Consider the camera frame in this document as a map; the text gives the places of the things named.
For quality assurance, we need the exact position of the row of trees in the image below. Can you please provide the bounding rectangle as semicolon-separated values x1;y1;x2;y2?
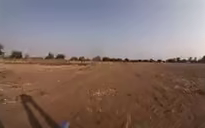
0;39;205;64

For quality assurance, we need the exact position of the brown bare dirt ground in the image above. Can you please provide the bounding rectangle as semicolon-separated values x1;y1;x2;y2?
0;58;205;128

